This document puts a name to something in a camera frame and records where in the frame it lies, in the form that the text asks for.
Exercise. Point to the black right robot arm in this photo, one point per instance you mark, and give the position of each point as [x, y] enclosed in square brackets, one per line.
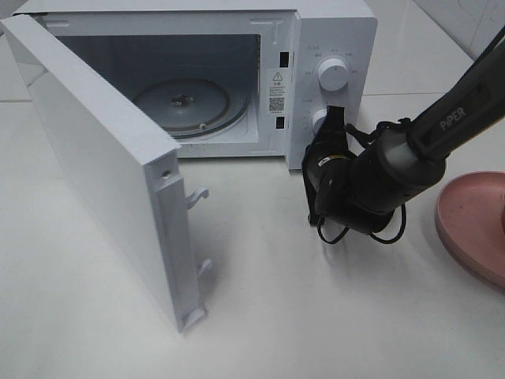
[359, 179]

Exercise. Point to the upper white microwave knob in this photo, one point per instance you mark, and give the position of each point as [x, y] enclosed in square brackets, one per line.
[333, 74]

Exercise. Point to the pink round plate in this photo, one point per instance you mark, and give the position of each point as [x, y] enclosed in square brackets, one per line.
[469, 219]

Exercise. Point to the white microwave knob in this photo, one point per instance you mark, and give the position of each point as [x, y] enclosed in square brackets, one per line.
[318, 119]
[333, 74]

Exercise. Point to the glass microwave turntable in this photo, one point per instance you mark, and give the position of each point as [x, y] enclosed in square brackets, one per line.
[190, 107]

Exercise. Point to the white microwave door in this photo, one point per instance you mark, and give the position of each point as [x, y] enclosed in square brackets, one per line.
[122, 165]

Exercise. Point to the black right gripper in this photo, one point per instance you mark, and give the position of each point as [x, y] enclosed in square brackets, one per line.
[325, 166]

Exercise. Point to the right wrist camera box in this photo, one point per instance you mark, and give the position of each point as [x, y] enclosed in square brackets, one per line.
[330, 232]

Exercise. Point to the lower white microwave knob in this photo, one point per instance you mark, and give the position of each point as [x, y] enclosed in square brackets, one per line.
[318, 119]

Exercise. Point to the white microwave oven body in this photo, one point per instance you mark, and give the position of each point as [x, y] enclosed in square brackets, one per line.
[268, 49]

